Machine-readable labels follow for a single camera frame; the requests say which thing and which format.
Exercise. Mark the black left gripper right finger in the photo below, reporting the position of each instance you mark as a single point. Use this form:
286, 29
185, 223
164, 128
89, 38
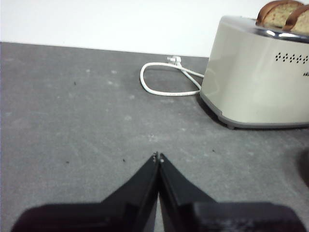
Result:
205, 217

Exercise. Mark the cream and chrome toaster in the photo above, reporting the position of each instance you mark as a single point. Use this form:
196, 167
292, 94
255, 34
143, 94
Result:
253, 84

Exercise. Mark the small toasted bread slice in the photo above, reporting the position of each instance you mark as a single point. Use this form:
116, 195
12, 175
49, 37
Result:
272, 15

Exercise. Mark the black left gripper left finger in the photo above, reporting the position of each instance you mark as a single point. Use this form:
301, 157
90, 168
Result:
116, 215

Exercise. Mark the large toasted bread slice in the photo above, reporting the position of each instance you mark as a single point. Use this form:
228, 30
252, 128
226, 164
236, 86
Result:
303, 23

